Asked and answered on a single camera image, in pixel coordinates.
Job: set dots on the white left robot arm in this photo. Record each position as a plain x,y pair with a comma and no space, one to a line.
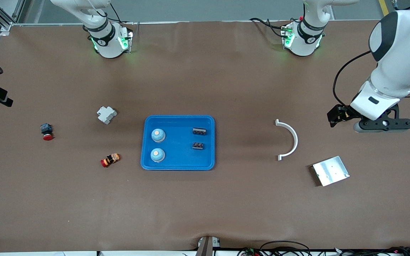
400,53

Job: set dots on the white curved bracket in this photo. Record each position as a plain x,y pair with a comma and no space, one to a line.
295,140

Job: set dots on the grey metal mount bracket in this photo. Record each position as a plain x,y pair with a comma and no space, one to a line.
205,247

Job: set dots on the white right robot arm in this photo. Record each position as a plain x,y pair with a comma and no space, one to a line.
105,39

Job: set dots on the white circuit breaker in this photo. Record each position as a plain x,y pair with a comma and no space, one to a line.
106,115

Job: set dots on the black electrolytic capacitor block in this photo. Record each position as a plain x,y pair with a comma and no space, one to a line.
198,146
199,131

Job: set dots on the silver metal plate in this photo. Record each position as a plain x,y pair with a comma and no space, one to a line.
330,171

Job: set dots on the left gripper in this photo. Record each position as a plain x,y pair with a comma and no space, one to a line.
343,113

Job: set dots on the red yellow emergency stop button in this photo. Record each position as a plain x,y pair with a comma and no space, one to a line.
110,160

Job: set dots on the blue service bell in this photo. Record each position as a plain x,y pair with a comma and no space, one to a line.
158,135
157,155

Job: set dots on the blue plastic tray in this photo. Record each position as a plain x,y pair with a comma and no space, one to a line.
178,160

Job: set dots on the red mushroom button black base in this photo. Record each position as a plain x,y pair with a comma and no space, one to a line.
47,131

